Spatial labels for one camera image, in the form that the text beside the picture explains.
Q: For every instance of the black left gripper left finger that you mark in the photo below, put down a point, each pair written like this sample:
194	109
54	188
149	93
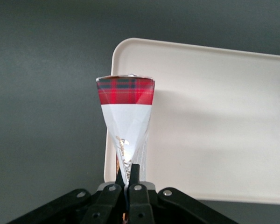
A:
107	203

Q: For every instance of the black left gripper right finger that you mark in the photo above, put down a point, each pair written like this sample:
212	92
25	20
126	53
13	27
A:
140	203

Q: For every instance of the red tartan cookie box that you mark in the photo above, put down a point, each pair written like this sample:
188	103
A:
126	93

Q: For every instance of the cream plastic tray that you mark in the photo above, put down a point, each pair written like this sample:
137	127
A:
200	116

